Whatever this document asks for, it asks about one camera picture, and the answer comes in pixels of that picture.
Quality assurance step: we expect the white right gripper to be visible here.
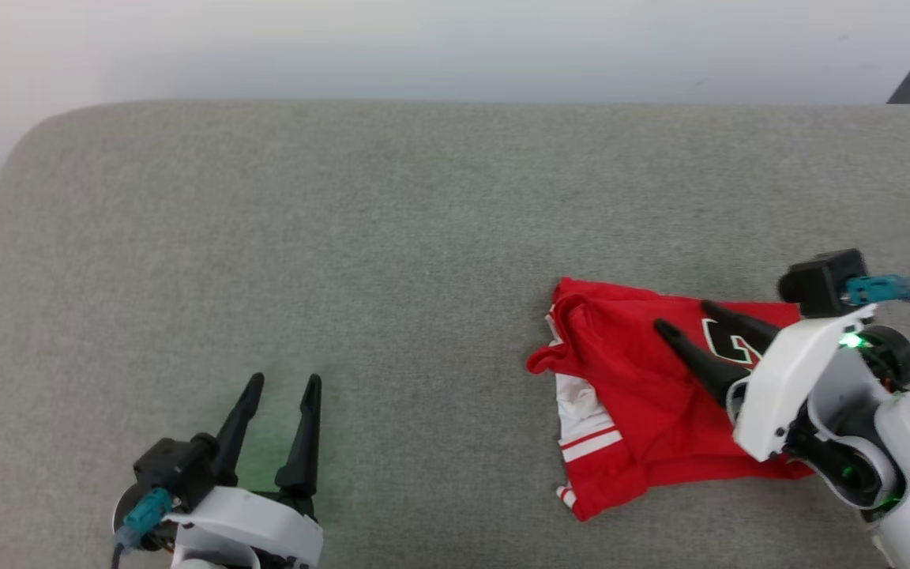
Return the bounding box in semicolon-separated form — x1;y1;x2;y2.
654;300;876;464

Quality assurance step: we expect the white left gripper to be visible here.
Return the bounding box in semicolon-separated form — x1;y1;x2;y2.
167;372;325;569

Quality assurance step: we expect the red sports jersey garment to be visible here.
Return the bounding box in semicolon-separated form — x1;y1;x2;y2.
525;277;817;523

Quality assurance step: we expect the teal left camera connector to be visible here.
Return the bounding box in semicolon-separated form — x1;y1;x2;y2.
115;487;175;548

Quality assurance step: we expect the teal camera connector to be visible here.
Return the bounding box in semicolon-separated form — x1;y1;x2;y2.
845;273;910;307
115;487;175;548

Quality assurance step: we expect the teal right camera connector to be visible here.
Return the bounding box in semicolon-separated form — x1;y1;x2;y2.
845;273;910;307

